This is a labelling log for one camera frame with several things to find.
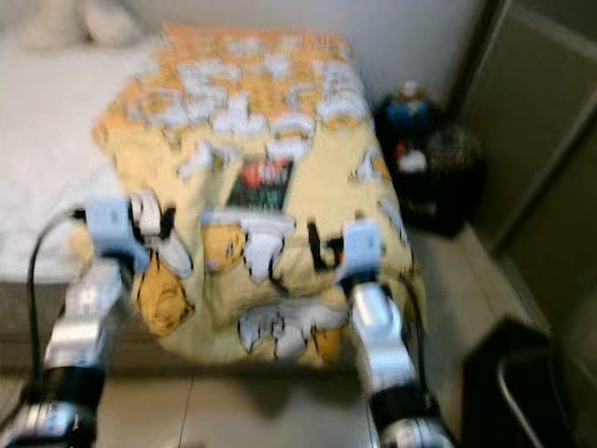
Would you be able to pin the dark wardrobe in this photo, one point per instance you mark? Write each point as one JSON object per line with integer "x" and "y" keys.
{"x": 541, "y": 140}

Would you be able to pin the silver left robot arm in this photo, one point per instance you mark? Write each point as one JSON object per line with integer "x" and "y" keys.
{"x": 89, "y": 317}

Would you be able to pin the white quilted mattress pad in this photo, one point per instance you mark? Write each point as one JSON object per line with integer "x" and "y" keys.
{"x": 47, "y": 159}

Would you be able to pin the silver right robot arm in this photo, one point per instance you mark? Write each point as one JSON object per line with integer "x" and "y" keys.
{"x": 378, "y": 327}

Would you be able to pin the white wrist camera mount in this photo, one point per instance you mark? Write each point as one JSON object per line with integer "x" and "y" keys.
{"x": 362, "y": 244}
{"x": 114, "y": 224}

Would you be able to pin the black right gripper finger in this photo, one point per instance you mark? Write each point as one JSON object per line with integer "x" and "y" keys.
{"x": 314, "y": 247}

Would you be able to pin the dark book with red print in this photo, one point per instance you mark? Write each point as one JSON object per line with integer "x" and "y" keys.
{"x": 259, "y": 185}

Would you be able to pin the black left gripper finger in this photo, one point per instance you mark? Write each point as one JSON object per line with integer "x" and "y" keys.
{"x": 167, "y": 224}

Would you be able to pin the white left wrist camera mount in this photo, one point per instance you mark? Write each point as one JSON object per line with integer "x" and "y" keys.
{"x": 114, "y": 224}

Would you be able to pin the yellow orange cartoon egg blanket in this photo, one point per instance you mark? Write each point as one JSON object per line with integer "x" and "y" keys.
{"x": 252, "y": 93}

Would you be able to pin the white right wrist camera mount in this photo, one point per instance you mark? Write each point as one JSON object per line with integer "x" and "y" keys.
{"x": 362, "y": 244}

